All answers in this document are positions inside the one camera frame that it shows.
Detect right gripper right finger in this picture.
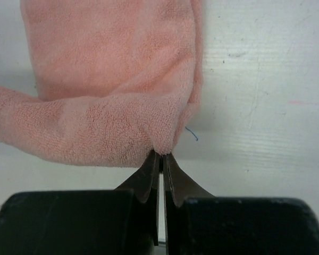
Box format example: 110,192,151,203
162,154,319,254

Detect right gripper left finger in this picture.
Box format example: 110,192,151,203
0,152,160,254

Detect pink towel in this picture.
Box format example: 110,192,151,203
0,1,203,167

